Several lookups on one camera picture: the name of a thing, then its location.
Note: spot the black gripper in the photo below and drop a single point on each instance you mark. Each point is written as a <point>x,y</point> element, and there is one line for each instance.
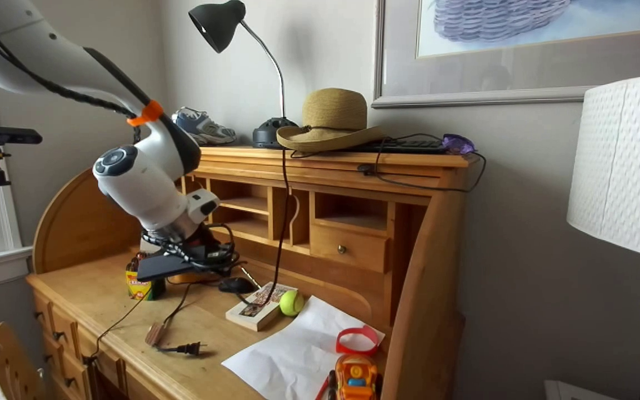
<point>186,243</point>

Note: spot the black desk lamp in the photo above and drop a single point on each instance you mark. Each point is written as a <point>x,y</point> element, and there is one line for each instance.
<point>216,24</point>

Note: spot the grey sneaker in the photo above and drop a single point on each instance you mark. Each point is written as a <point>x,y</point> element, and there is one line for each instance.
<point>198,126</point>

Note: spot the white paperback book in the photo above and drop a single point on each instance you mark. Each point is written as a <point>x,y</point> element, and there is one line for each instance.
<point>257,315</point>

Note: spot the black flat device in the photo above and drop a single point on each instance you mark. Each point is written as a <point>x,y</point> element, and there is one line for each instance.
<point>401,145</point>

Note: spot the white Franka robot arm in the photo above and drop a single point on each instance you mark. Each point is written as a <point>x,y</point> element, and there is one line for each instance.
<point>144,186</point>

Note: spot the white paper sheet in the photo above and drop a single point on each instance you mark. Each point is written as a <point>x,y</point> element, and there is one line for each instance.
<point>298,357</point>

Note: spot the crayon box yellow green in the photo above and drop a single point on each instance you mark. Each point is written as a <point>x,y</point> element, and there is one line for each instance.
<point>139,286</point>

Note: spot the wooden roll-top desk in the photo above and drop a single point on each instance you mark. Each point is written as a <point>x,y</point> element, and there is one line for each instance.
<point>98,297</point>

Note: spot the framed flower picture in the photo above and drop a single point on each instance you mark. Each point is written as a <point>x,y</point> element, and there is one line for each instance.
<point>528,67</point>

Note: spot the black stereo camera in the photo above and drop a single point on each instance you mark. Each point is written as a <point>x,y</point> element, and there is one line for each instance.
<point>1,135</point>

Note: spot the yellow-green tennis ball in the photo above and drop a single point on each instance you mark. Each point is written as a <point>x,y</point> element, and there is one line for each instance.
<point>291,304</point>

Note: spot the wooden chair back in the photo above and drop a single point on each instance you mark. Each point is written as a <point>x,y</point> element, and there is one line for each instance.
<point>10,364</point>

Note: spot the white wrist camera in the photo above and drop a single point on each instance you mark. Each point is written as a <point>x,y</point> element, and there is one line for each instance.
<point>202,205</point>

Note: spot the purple small device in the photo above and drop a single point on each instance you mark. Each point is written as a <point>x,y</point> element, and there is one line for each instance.
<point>457,143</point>

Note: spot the straw hat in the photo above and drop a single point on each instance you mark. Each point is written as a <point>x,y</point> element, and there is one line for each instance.
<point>331,112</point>

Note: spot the grey remote control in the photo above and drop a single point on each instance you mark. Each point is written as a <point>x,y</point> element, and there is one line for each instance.
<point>166,268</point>

